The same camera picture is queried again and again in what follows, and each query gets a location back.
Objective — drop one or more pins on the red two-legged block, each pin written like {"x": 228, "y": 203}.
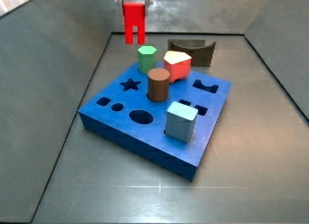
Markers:
{"x": 134, "y": 21}

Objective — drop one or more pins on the blue shape sorter board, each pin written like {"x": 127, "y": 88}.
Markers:
{"x": 126, "y": 118}

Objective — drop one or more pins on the green hexagonal peg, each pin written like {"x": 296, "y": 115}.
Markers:
{"x": 146, "y": 58}

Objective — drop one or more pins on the black curved holder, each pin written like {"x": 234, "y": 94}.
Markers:
{"x": 197, "y": 48}

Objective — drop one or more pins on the red pentagon block white top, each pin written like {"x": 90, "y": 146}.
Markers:
{"x": 177, "y": 64}

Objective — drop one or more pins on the brown cylinder peg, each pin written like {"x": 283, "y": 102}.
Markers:
{"x": 158, "y": 84}

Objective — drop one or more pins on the light blue rectangular block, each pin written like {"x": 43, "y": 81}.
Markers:
{"x": 181, "y": 121}

